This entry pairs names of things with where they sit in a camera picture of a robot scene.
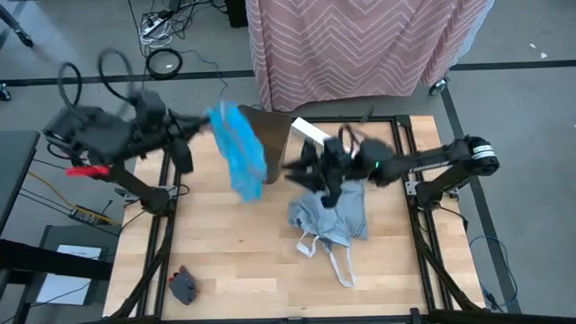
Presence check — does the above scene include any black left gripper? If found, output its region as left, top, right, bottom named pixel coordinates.
left=155, top=112, right=212, bottom=175

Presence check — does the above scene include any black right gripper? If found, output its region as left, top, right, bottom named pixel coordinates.
left=281, top=137, right=380, bottom=209

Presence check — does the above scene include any dark grey trash bin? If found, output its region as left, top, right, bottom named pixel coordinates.
left=237, top=104, right=294, bottom=185

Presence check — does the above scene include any blue plastic bag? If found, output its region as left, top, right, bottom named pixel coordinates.
left=205, top=100, right=269, bottom=203

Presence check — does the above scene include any grey trash bag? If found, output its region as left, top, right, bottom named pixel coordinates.
left=286, top=178, right=369, bottom=289

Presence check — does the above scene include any white power strip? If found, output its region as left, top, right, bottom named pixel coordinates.
left=139, top=15, right=171, bottom=38

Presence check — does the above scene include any black floor box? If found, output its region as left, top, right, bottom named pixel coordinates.
left=223, top=0, right=249, bottom=29

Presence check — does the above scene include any black power supply box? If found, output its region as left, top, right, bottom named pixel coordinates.
left=67, top=204, right=112, bottom=227

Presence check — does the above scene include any pink chevron blanket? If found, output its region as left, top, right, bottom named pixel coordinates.
left=245, top=0, right=496, bottom=113

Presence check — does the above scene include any grey cart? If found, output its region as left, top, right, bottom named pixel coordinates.
left=24, top=223, right=122, bottom=311

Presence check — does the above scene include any grey rag with red tag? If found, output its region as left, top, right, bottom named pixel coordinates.
left=167, top=264, right=198, bottom=306

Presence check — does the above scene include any rack caster wheel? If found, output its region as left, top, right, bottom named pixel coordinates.
left=428, top=76, right=451, bottom=97

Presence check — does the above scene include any black side table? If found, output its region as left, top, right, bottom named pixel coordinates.
left=0, top=129, right=41, bottom=235

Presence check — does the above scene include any black beam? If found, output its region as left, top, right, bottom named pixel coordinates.
left=0, top=238, right=114, bottom=284

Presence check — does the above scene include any black chair leg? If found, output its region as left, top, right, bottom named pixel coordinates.
left=0, top=3, right=35, bottom=49

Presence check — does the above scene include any white paper sheet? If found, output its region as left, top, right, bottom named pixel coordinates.
left=35, top=244, right=104, bottom=307

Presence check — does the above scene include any white slotted cable duct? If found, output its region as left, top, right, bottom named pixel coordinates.
left=290, top=116, right=333, bottom=148

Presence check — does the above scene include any coiled black floor cable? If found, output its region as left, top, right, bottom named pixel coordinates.
left=145, top=47, right=185, bottom=81

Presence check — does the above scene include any yellow floor cable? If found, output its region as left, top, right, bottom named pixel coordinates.
left=29, top=170, right=122, bottom=226

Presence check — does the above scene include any blue floor cable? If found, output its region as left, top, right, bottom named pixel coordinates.
left=469, top=233, right=519, bottom=311

